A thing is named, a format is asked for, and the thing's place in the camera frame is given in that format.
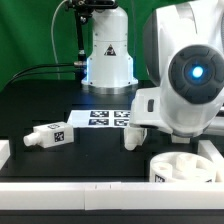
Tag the white marker sheet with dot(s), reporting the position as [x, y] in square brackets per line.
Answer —
[99, 118]

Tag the white fence bar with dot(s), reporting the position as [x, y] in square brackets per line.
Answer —
[209, 151]
[110, 196]
[4, 152]

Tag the white left fence bar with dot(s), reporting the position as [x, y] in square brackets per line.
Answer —
[4, 152]

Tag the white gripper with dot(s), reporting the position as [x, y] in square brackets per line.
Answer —
[170, 113]

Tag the white front fence bar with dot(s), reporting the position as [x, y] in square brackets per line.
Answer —
[110, 196]

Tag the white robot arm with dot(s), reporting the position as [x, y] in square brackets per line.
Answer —
[183, 47]

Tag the white right fence bar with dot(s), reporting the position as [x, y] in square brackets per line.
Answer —
[209, 151]

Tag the white round stool seat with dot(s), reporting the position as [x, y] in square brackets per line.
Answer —
[181, 167]

